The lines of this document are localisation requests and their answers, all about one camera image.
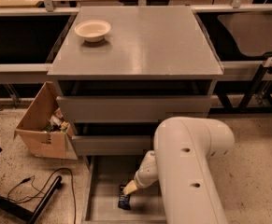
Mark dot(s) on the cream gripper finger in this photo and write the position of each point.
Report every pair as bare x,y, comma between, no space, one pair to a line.
130,188

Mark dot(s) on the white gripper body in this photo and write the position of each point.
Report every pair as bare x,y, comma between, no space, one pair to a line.
140,180

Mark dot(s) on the dark blue snack bar wrapper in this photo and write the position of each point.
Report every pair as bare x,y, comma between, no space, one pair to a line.
124,200

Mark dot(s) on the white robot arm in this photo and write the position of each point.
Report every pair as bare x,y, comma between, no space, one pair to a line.
179,163

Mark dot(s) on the grey open bottom drawer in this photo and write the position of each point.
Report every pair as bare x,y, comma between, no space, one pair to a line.
106,175

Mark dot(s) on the grey middle drawer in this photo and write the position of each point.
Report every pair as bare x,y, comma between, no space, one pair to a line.
99,145

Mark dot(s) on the grey top drawer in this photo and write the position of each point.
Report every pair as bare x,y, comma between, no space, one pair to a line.
131,109

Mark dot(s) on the grey drawer cabinet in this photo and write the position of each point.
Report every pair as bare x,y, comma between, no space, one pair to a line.
149,52

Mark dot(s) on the cardboard box with items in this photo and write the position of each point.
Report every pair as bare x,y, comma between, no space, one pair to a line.
34,128

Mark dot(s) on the black stand leg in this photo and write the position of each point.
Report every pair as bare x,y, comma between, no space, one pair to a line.
16,209

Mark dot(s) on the white paper bowl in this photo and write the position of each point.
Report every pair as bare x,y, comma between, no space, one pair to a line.
93,30

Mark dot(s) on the black table leg frame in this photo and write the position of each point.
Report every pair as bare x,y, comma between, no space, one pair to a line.
256,94

